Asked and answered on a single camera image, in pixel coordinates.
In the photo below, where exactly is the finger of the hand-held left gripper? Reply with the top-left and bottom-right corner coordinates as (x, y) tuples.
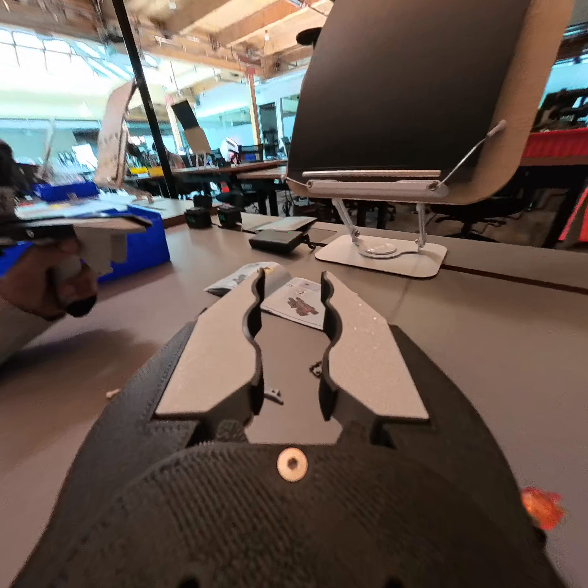
(69, 213), (153, 277)

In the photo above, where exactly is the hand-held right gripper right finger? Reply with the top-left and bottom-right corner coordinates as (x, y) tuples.
(319, 271), (430, 422)

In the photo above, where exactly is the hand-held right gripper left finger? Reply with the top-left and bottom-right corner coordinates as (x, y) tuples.
(155, 268), (266, 420)

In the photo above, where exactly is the person's left forearm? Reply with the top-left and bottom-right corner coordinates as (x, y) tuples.
(0, 298), (62, 368)

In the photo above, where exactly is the lego instruction booklet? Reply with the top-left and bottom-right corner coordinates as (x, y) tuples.
(204, 261), (332, 331)

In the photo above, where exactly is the person's left hand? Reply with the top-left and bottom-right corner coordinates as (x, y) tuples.
(0, 239), (99, 322)

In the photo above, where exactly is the blue plastic bin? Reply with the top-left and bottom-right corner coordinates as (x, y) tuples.
(0, 202), (172, 283)

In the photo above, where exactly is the blue storage crate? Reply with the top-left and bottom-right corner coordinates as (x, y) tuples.
(32, 182), (100, 203)

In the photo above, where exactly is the white metal tablet stand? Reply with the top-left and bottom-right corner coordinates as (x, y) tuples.
(301, 119), (507, 279)

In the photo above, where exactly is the tan tilted board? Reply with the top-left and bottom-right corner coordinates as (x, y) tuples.
(93, 79), (139, 187)

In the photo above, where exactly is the wooden desk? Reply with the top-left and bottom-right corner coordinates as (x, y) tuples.
(172, 159), (289, 184)

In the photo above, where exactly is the black tilted board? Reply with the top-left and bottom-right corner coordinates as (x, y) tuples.
(171, 99), (213, 154)

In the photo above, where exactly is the light grey flat sheet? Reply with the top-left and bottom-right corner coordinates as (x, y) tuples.
(255, 216), (319, 233)

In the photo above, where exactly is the black vertical pole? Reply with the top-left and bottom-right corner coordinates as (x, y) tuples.
(111, 0), (179, 199)

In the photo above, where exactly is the black office chair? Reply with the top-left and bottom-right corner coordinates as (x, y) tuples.
(429, 195), (526, 240)

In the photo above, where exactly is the red table cover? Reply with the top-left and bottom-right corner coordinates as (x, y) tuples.
(521, 128), (588, 160)

